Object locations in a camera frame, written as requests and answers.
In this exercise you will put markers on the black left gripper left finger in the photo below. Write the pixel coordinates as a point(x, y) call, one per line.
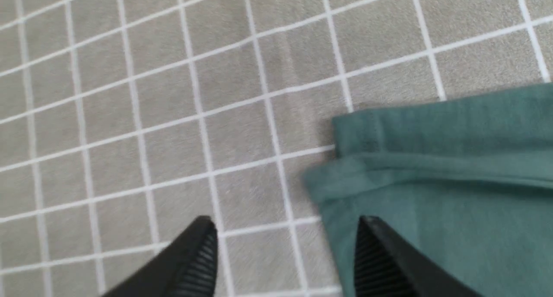
point(187, 267)

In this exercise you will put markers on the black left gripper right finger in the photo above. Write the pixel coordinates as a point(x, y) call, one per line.
point(386, 265)

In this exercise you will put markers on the green long-sleeved shirt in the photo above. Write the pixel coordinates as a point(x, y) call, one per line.
point(468, 182)

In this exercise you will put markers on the grey checkered tablecloth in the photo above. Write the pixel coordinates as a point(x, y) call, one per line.
point(123, 120)

